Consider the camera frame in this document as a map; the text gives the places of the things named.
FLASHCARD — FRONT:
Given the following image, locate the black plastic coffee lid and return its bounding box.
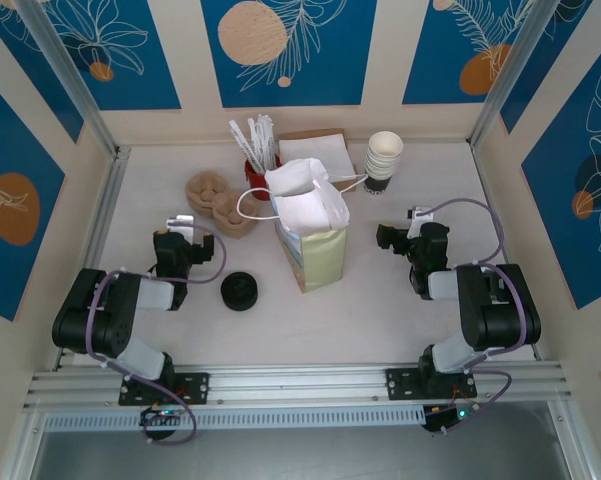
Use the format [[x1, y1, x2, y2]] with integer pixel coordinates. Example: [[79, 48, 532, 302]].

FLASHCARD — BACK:
[[220, 284, 259, 306], [219, 270, 260, 304], [222, 289, 258, 312], [221, 287, 259, 309]]

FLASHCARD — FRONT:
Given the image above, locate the brown cardboard napkin box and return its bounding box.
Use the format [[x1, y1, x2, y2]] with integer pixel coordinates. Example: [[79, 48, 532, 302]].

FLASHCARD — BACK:
[[278, 128, 357, 186]]

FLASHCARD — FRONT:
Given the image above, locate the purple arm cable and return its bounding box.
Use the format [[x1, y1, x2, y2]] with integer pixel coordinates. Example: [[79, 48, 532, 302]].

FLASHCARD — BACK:
[[414, 198, 529, 436], [87, 227, 229, 446]]

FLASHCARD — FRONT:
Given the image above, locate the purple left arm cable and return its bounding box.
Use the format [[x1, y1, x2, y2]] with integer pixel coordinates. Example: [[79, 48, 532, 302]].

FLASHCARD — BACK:
[[87, 227, 229, 446]]

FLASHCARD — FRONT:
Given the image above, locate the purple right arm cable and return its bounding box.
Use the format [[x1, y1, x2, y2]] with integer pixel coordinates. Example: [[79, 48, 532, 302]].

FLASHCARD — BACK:
[[414, 198, 529, 436]]

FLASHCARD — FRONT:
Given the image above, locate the white paper napkin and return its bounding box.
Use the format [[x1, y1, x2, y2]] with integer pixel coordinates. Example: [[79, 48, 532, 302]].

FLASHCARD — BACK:
[[279, 135, 355, 176]]

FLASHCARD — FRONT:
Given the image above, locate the aluminium side rail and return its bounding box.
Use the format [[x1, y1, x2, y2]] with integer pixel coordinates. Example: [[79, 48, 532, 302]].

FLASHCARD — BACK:
[[53, 145, 132, 372]]

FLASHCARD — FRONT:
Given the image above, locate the white paper cup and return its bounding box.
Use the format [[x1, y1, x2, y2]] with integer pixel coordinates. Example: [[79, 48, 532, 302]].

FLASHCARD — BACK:
[[365, 157, 400, 176], [365, 152, 401, 171], [366, 147, 403, 166], [367, 130, 405, 164], [363, 162, 399, 200]]

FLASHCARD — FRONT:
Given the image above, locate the grey slotted cable duct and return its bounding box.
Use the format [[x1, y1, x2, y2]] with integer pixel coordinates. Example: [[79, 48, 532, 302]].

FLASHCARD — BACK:
[[42, 405, 427, 432]]

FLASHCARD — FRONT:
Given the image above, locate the green and white paper bag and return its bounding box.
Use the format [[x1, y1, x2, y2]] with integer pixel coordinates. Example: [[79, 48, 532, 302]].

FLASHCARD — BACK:
[[236, 157, 369, 296]]

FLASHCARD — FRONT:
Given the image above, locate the white wrapped straw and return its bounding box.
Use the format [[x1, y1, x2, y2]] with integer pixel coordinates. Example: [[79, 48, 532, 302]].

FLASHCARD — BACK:
[[228, 118, 256, 166], [258, 114, 271, 169], [266, 116, 278, 167], [248, 117, 265, 167]]

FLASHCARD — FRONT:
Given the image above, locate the black controller board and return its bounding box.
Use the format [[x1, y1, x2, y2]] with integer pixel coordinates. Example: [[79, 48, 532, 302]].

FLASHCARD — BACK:
[[139, 407, 181, 426], [422, 405, 474, 434]]

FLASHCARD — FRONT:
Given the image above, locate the brown pulp cup carrier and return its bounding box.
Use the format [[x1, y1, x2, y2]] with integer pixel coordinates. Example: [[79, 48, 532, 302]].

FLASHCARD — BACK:
[[183, 174, 260, 240], [185, 169, 259, 234]]

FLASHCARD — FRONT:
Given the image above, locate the aluminium frame post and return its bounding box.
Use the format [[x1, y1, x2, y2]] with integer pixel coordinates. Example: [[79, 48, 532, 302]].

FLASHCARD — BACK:
[[15, 0, 121, 157], [468, 0, 561, 151]]

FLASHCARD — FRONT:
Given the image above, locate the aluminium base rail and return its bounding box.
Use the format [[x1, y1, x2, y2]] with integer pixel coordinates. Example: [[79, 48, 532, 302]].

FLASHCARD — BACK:
[[22, 362, 576, 412]]

